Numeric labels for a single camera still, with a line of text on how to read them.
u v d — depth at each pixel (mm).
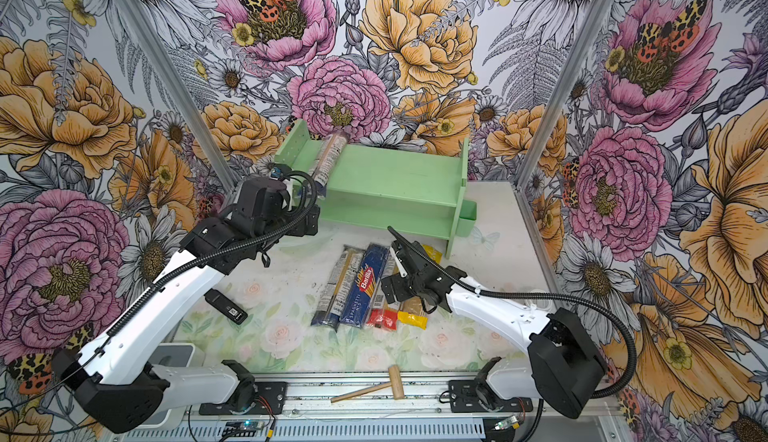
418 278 639
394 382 756
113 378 376
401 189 829
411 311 853
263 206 507
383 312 852
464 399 736
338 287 906
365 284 896
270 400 738
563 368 414
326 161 857
